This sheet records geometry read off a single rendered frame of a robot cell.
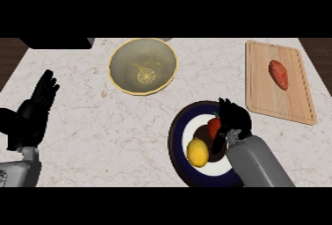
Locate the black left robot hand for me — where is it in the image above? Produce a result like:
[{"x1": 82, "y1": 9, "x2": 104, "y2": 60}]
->
[{"x1": 0, "y1": 69, "x2": 61, "y2": 152}]

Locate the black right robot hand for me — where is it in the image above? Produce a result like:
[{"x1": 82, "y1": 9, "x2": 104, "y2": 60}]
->
[{"x1": 210, "y1": 97, "x2": 253, "y2": 156}]

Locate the red bell pepper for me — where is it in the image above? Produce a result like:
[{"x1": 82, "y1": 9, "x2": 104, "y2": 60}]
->
[{"x1": 207, "y1": 112, "x2": 223, "y2": 141}]

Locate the blue and white plate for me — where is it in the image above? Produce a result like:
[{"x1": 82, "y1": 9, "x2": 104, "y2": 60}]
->
[{"x1": 167, "y1": 100, "x2": 247, "y2": 188}]

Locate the yellow-rimmed grey bowl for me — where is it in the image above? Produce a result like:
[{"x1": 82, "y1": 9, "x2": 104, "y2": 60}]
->
[{"x1": 107, "y1": 38, "x2": 180, "y2": 97}]

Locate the yellow lemon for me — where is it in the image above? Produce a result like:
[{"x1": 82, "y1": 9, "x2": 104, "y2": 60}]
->
[{"x1": 186, "y1": 136, "x2": 210, "y2": 169}]

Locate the wooden cutting board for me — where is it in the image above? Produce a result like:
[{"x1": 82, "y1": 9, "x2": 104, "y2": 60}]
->
[{"x1": 244, "y1": 40, "x2": 318, "y2": 127}]

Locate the orange sweet potato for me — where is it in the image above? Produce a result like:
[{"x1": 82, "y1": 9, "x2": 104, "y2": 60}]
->
[{"x1": 267, "y1": 59, "x2": 291, "y2": 91}]

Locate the black appliance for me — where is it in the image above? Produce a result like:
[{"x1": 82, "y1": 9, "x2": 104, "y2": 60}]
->
[{"x1": 18, "y1": 37, "x2": 93, "y2": 50}]

